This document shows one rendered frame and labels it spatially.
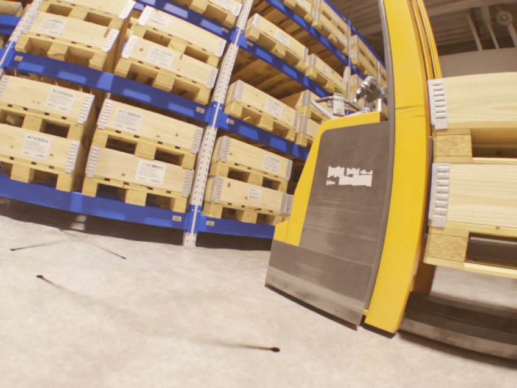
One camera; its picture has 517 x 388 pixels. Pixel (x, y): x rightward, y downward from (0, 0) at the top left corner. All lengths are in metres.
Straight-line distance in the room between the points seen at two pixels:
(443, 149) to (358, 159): 0.36
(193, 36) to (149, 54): 0.45
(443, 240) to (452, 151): 0.30
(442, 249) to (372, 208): 0.31
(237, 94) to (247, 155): 0.56
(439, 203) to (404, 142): 0.30
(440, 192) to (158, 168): 1.67
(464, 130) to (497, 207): 0.28
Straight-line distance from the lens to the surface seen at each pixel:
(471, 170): 0.87
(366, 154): 1.00
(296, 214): 1.15
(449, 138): 0.91
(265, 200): 2.22
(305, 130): 2.68
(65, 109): 1.83
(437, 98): 0.99
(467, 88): 1.00
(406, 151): 0.99
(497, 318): 1.43
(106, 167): 1.74
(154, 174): 1.78
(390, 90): 1.15
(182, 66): 2.02
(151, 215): 1.85
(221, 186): 1.95
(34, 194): 1.88
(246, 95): 2.23
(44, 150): 1.80
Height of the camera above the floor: 0.40
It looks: 4 degrees up
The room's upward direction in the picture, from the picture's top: 10 degrees clockwise
